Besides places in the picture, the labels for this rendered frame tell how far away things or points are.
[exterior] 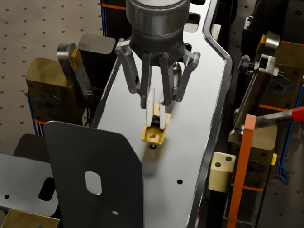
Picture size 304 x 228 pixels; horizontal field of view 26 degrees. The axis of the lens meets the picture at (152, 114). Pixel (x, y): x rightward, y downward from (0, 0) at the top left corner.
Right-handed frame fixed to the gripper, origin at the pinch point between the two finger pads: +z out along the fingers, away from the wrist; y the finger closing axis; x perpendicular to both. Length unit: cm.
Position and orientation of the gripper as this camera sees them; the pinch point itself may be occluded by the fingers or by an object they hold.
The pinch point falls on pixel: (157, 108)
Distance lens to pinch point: 109.4
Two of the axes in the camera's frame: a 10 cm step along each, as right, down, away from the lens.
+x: -2.4, 7.5, -6.1
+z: 0.0, 6.3, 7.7
